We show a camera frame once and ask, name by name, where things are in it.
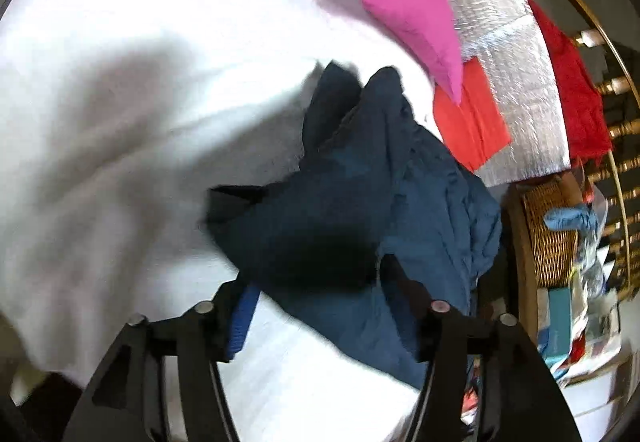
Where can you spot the wicker basket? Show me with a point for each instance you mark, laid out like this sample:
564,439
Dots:
550,247

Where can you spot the orange-red cloth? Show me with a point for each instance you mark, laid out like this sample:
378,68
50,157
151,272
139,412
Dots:
467,121

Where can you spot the white bed blanket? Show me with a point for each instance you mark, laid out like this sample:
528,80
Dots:
125,71

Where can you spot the dark red cloth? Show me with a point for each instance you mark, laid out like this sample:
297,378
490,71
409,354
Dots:
575,91

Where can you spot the silver foil mat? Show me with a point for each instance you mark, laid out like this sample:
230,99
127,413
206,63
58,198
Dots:
517,76

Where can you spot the navy blue jacket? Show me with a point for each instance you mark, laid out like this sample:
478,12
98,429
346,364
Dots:
360,161

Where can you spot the teal box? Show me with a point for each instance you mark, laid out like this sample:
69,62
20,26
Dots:
557,322

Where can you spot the clear plastic bag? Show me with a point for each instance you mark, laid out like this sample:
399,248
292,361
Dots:
597,252

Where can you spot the light blue cloth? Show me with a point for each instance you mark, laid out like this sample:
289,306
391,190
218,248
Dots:
567,219

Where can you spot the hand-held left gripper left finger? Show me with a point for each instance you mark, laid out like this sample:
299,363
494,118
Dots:
242,317

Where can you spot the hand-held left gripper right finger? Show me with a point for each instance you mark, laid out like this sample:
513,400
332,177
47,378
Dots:
442,329

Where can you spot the magenta pillow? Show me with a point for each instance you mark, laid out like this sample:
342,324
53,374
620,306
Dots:
405,1

